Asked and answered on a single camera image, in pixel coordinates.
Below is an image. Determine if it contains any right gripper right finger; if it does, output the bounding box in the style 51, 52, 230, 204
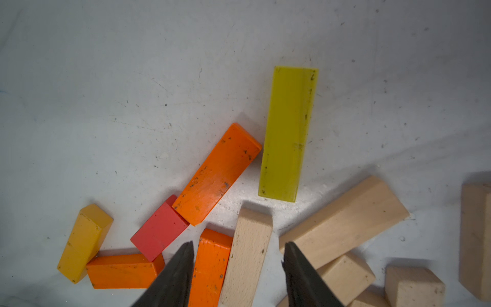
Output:
282, 242, 343, 306

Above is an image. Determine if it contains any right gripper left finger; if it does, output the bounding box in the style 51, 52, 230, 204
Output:
132, 241, 194, 307

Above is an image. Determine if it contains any natural block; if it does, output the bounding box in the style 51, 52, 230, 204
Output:
384, 266, 446, 307
459, 184, 490, 302
220, 207, 273, 306

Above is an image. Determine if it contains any natural block diagonal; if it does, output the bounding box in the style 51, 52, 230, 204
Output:
279, 176, 409, 269
278, 253, 375, 306
348, 290, 390, 307

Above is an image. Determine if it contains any orange block upright middle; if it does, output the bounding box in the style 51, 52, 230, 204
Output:
188, 228, 233, 306

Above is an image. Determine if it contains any orange block lying horizontal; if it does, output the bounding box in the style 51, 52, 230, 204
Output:
86, 254, 165, 289

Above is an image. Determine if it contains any red wooden block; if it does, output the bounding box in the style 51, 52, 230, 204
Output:
130, 194, 189, 261

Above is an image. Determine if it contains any natural block beside orange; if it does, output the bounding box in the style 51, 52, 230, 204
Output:
220, 207, 273, 306

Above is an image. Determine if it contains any yellow-orange wooden block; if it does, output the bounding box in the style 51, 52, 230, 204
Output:
58, 203, 113, 284

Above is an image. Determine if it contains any orange block upper diagonal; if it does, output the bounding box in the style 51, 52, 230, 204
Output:
173, 123, 262, 226

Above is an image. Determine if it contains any yellow-green block upper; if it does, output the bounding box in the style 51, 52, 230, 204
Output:
258, 66, 318, 202

